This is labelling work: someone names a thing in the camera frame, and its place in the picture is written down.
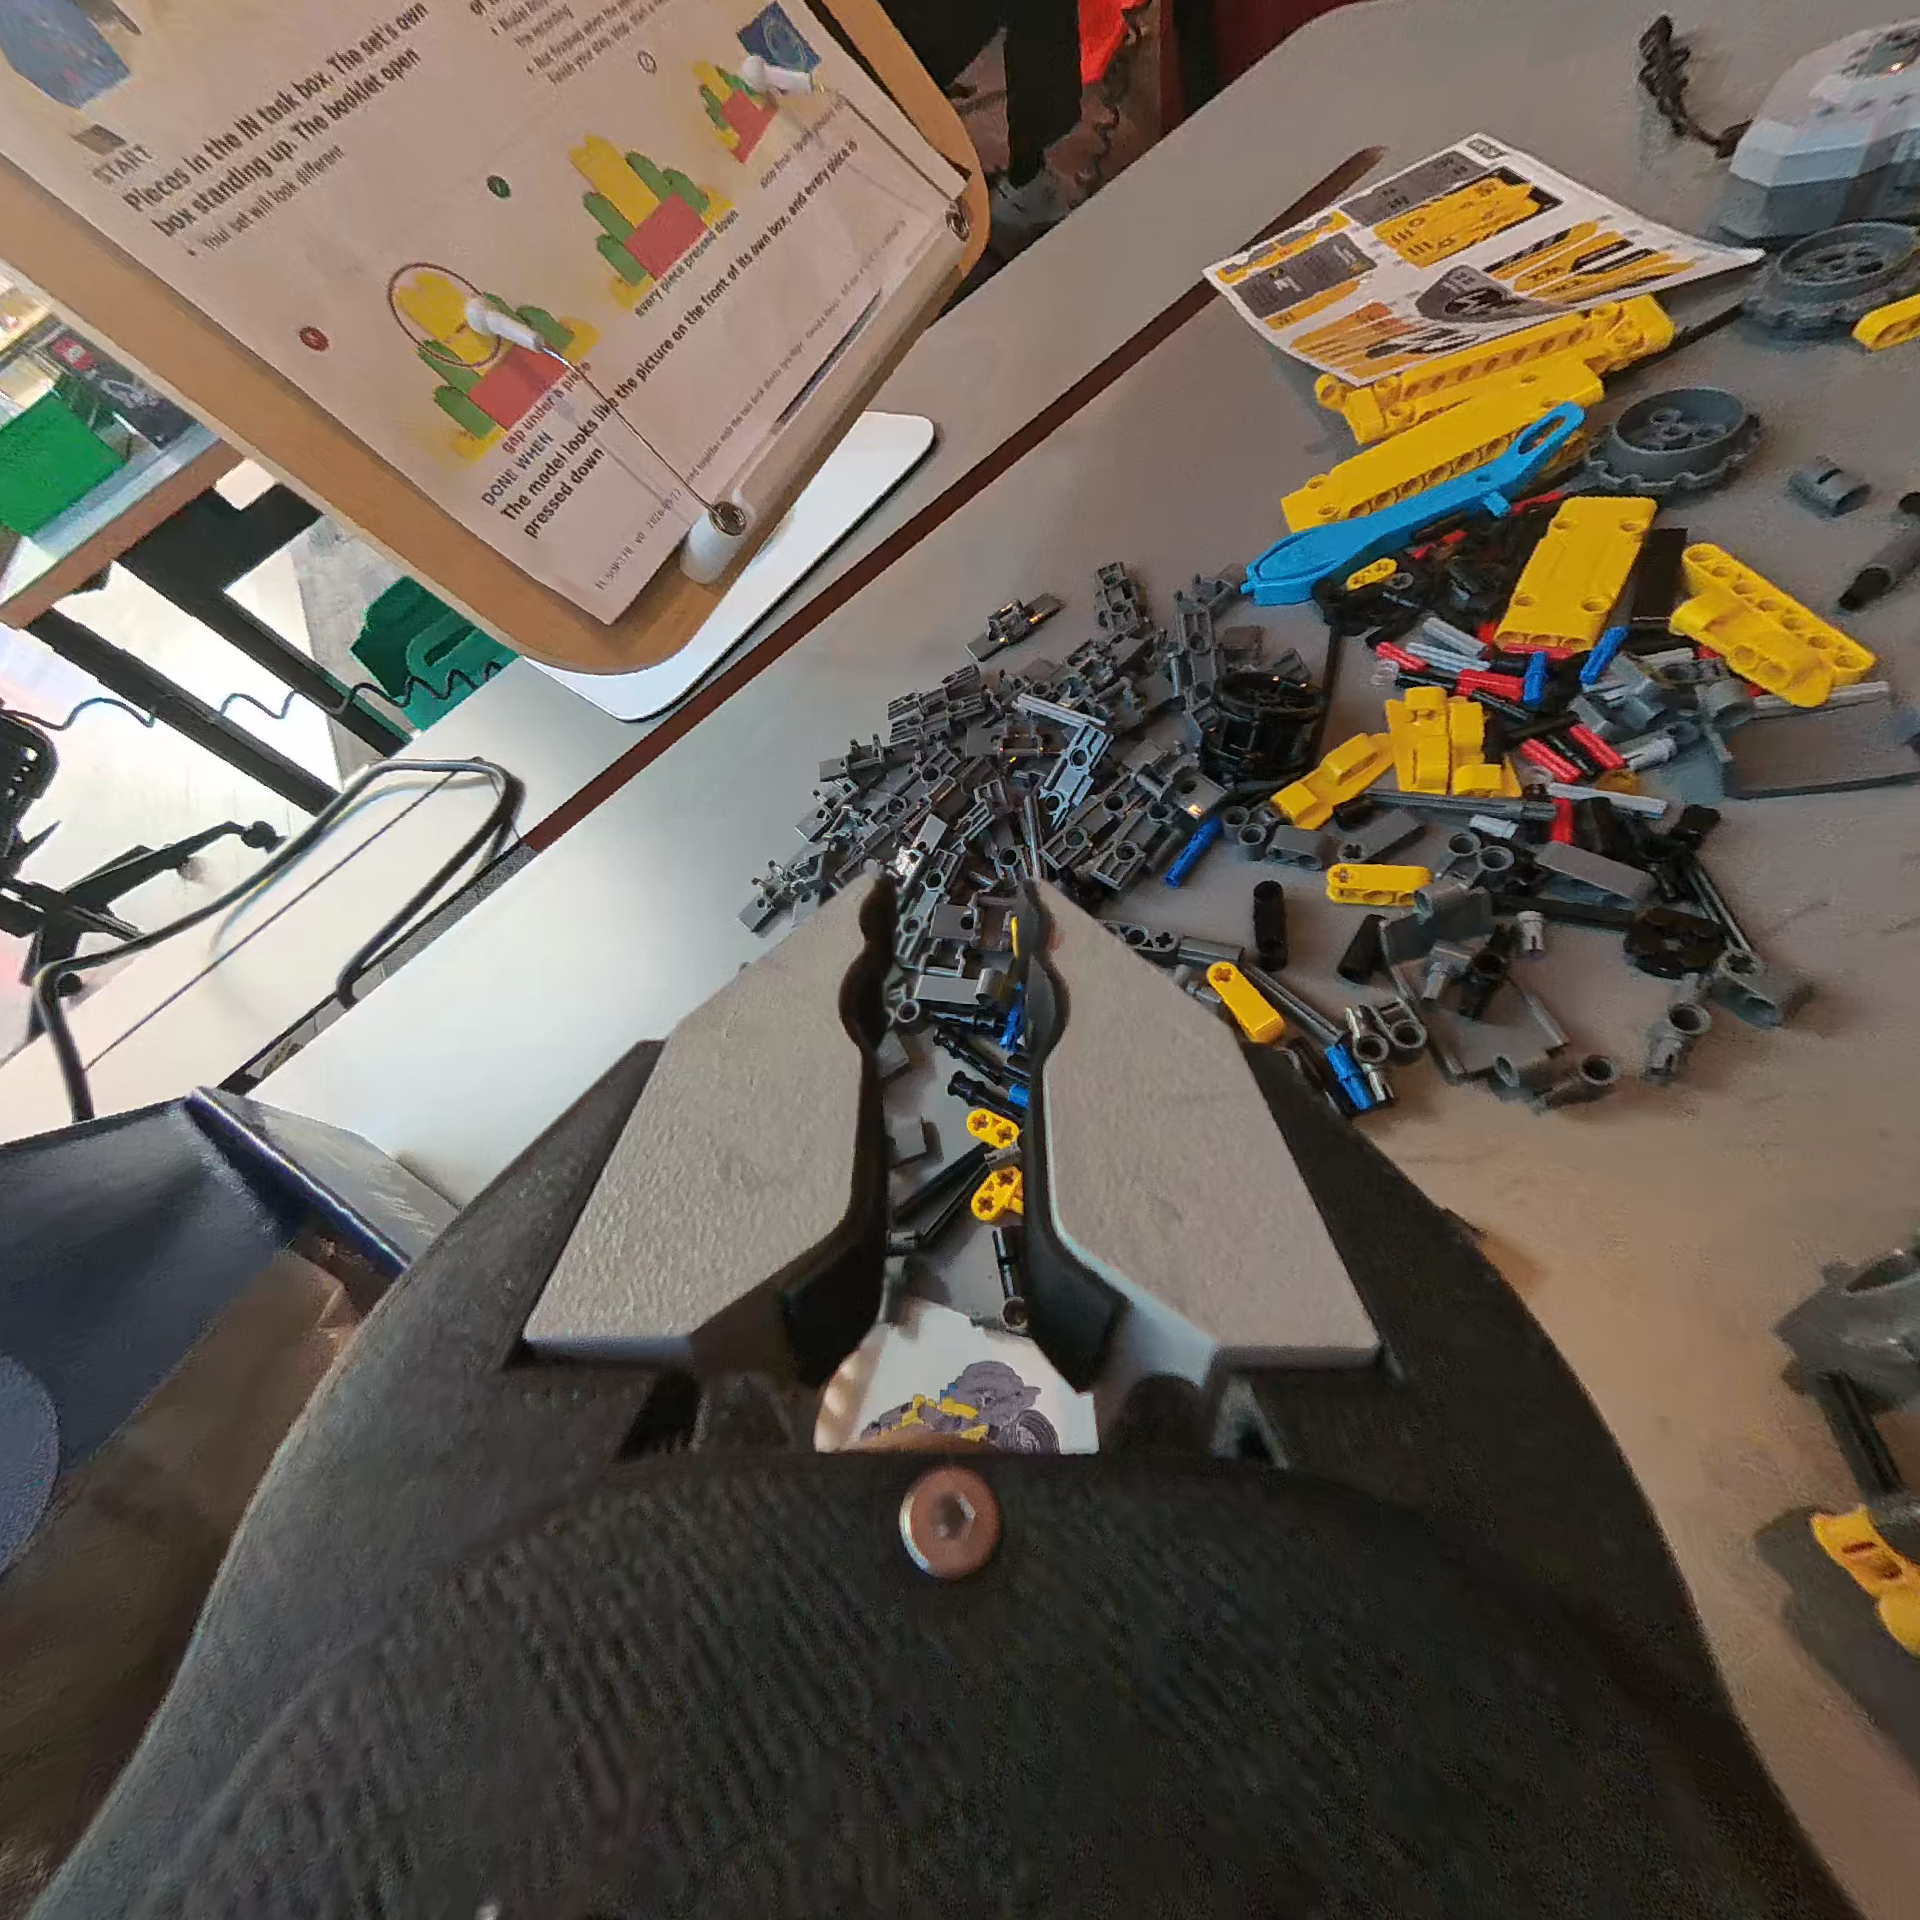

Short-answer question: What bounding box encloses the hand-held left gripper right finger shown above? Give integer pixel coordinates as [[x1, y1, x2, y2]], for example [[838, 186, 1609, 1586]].
[[1017, 877, 1384, 1397]]

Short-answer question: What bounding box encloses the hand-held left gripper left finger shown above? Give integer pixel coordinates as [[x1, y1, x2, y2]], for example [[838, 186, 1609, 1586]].
[[520, 871, 905, 1397]]

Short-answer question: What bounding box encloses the pile of black track links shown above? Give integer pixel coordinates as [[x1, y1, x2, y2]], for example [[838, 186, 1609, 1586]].
[[736, 563, 1336, 1081]]

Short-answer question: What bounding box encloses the pile of mixed building pieces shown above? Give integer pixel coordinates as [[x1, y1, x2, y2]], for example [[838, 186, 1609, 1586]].
[[1170, 496, 1883, 1121]]

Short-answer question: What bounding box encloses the grey desk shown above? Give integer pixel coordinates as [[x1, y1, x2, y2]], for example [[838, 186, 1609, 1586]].
[[255, 0, 1920, 1920]]

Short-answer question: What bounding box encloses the pale desk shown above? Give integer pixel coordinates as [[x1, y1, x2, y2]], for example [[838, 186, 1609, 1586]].
[[0, 151, 1389, 1149]]

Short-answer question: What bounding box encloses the green crate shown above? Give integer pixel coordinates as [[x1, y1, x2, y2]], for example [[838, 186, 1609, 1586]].
[[352, 576, 519, 737], [0, 375, 128, 536]]

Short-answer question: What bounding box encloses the blue cardboard kit box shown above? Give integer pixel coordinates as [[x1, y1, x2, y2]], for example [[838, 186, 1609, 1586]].
[[0, 1088, 458, 1653]]

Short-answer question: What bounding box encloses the blue brick separator tool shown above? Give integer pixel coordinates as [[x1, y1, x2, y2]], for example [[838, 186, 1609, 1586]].
[[1245, 402, 1589, 608]]

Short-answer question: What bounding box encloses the white stand base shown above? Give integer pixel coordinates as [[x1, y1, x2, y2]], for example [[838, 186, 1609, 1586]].
[[533, 412, 938, 724]]

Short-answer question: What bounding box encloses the yellow rounded flat panel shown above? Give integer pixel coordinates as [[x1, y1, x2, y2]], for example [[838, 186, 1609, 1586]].
[[1495, 496, 1659, 656]]

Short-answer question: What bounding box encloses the long yellow panel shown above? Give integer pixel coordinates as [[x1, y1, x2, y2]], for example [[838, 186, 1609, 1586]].
[[1281, 424, 1593, 538]]

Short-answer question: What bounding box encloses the yellow wide beam with holes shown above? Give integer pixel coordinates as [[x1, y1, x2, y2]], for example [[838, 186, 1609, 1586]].
[[1670, 545, 1877, 707]]

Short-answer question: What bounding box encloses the black office chair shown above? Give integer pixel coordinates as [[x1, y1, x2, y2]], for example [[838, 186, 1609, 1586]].
[[0, 705, 288, 977]]

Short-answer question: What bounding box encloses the grey toothed wheel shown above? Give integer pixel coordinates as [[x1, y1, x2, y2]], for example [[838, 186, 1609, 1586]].
[[1590, 386, 1760, 496], [1743, 221, 1920, 345]]

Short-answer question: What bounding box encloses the sticker sheet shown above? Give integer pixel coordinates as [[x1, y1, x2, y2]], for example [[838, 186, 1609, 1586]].
[[1203, 135, 1767, 377]]

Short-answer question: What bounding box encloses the instruction sheet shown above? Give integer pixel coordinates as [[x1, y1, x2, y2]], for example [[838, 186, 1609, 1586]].
[[0, 0, 973, 629]]

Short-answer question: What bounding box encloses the large grey hub block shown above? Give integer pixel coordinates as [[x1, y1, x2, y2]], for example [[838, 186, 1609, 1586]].
[[1710, 23, 1920, 250]]

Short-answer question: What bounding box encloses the black cable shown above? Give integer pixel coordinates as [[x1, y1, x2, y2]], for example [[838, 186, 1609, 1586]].
[[30, 756, 528, 1127]]

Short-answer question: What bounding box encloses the long yellow beam frame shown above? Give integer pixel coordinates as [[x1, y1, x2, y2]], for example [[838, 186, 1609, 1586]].
[[1315, 296, 1677, 443]]

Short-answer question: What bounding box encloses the short black track chain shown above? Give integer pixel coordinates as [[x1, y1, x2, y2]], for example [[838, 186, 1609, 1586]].
[[1634, 16, 1741, 153]]

